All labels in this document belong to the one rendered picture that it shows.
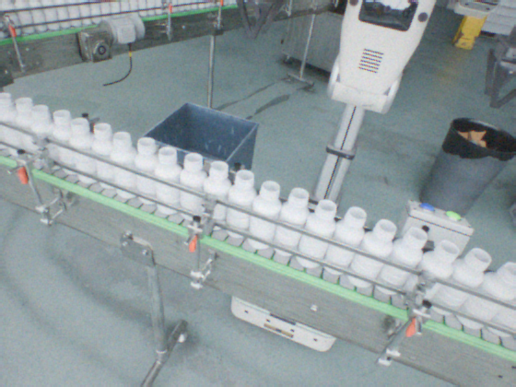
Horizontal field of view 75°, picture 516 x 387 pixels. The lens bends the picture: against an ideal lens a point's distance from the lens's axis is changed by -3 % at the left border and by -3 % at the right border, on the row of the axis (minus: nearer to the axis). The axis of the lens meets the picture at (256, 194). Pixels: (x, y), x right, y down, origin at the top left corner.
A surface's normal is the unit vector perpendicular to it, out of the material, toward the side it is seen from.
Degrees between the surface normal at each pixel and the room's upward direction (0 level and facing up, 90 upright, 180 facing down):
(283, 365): 0
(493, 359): 90
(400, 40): 90
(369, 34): 90
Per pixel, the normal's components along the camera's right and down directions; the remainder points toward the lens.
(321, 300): -0.35, 0.58
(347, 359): 0.13, -0.75
